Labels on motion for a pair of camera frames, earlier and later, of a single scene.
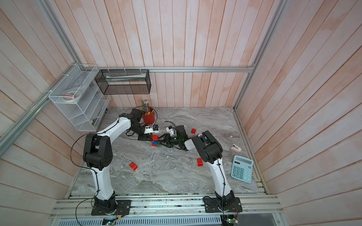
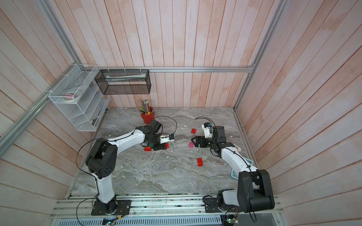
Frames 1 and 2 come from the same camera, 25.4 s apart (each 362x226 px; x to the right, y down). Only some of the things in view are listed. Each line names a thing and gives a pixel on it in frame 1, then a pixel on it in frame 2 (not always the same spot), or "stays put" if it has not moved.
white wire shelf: x=78 y=97 stays put
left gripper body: x=141 y=135 → x=157 y=144
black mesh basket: x=124 y=81 stays put
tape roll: x=71 y=96 stays put
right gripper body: x=172 y=141 → x=210 y=142
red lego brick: x=200 y=162 stays put
